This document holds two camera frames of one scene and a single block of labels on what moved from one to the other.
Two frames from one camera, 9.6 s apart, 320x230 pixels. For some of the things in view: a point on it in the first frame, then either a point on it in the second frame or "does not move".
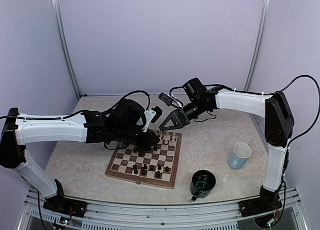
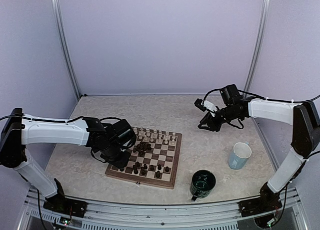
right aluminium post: x=259 y=40 does not move
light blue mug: x=238 y=158 does not move
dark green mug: x=202 y=182 does not move
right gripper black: x=180 y=118 to x=208 y=119
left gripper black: x=146 y=144 to x=120 y=164
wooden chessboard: x=156 y=167 does not move
